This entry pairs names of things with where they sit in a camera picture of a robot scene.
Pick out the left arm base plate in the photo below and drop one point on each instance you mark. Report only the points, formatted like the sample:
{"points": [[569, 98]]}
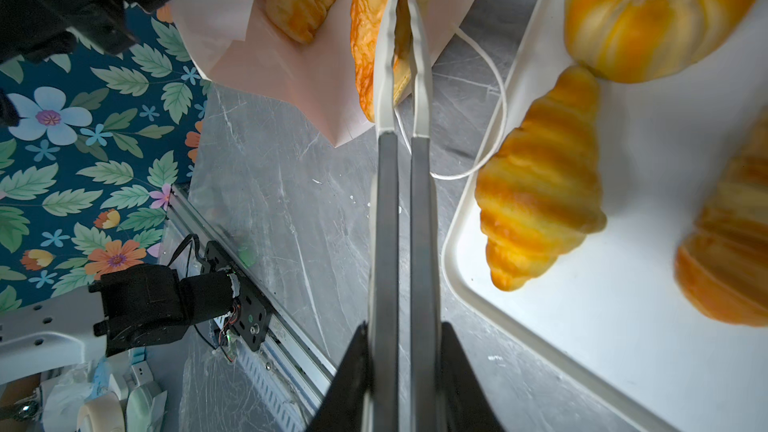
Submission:
{"points": [[251, 312]]}

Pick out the orange fake pretzel bread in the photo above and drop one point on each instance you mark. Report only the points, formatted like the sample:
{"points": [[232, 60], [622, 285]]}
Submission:
{"points": [[366, 16]]}

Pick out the white rectangular tray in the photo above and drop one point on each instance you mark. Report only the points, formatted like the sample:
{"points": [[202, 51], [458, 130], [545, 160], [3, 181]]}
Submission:
{"points": [[610, 314]]}

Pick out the left circuit board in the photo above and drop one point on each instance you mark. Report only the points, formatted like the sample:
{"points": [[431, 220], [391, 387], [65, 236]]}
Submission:
{"points": [[225, 339]]}

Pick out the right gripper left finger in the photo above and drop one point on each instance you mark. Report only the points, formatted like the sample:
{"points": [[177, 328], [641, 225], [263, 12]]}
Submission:
{"points": [[383, 325]]}

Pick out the ring shaped fake bread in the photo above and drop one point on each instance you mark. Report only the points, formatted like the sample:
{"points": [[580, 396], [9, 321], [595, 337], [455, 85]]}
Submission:
{"points": [[634, 41]]}

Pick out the red white paper bag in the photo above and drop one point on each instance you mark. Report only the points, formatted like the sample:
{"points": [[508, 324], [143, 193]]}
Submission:
{"points": [[234, 44]]}

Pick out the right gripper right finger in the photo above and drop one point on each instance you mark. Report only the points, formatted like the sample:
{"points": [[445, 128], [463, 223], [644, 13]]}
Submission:
{"points": [[426, 405]]}

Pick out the white tape roll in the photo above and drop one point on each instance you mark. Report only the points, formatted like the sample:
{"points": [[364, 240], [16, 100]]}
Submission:
{"points": [[102, 414]]}

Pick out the fake croissant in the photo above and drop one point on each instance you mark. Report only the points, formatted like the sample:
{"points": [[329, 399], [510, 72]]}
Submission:
{"points": [[540, 195]]}

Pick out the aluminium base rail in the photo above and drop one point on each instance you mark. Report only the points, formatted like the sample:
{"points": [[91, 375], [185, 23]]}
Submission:
{"points": [[278, 388]]}

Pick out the long ridged fake bread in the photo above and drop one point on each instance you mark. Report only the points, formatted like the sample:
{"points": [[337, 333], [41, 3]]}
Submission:
{"points": [[721, 266]]}

